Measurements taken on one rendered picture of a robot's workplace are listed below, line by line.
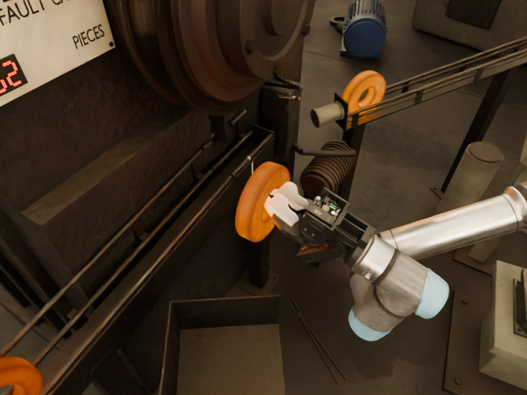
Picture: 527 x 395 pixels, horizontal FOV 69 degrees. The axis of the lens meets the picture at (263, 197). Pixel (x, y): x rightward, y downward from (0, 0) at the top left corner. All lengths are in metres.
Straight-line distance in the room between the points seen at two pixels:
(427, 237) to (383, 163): 1.38
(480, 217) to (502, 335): 0.57
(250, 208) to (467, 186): 1.03
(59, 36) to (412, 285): 0.67
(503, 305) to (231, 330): 0.87
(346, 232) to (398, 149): 1.64
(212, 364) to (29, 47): 0.62
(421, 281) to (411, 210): 1.29
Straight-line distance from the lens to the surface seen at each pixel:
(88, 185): 0.77
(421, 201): 2.02
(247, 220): 0.68
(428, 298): 0.70
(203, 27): 0.66
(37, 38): 0.68
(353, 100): 1.25
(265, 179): 0.67
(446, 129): 2.55
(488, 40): 3.49
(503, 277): 1.47
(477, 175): 1.52
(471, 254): 1.85
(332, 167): 1.28
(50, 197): 0.78
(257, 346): 0.82
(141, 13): 0.66
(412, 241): 0.82
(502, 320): 1.38
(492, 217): 0.85
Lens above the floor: 1.36
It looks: 46 degrees down
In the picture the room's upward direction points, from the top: straight up
